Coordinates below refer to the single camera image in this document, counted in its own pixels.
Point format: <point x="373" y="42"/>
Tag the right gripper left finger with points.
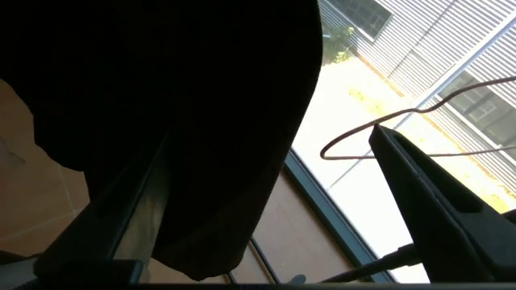
<point x="101" y="241"/>

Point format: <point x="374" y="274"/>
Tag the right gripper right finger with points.
<point x="451" y="225"/>

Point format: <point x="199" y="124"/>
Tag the window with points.
<point x="363" y="181"/>

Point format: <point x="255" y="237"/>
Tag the pink clothes hanger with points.
<point x="350" y="131"/>

